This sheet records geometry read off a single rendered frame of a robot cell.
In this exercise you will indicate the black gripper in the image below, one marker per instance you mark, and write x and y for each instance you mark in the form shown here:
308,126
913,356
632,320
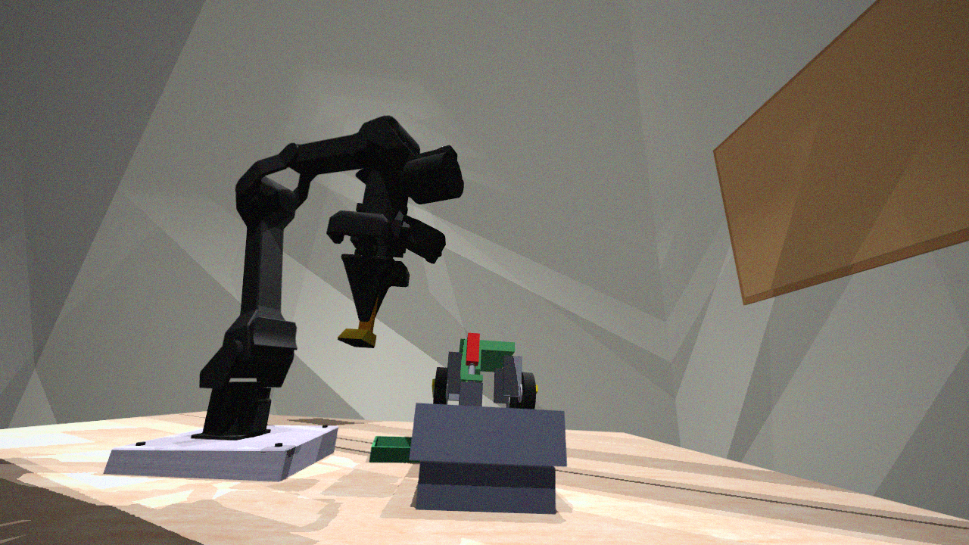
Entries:
371,270

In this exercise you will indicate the yellow wedge chock with orange handle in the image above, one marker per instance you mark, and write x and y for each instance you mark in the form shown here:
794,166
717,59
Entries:
363,336

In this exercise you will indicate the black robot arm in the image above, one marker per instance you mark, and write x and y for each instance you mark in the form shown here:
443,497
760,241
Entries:
260,343

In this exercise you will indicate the green wheeled trolley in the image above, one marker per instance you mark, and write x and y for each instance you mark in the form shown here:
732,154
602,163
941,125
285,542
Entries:
511,386

